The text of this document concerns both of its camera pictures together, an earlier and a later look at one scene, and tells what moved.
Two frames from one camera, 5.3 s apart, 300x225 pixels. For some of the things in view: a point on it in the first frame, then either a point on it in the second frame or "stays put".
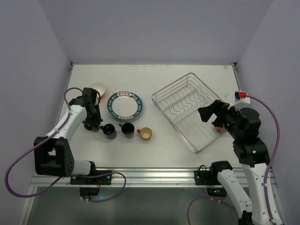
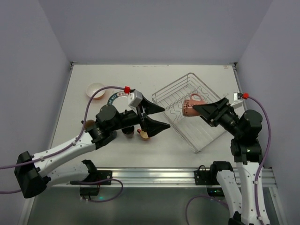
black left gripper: (93, 119) -> (142, 116)
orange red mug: (145, 133) stays put
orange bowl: (99, 87) stays put
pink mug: (220, 130) -> (188, 109)
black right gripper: (217, 112) stays put
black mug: (93, 127) stays put
